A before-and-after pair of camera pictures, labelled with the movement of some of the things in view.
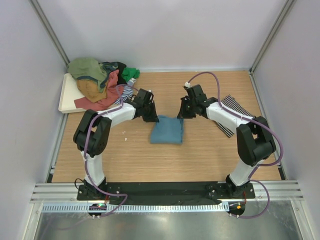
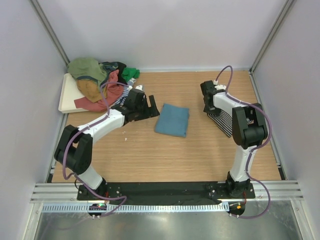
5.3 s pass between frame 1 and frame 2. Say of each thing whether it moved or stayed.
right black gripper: moved
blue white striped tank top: stayed
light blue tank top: moved
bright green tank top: stayed
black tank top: stayed
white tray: stayed
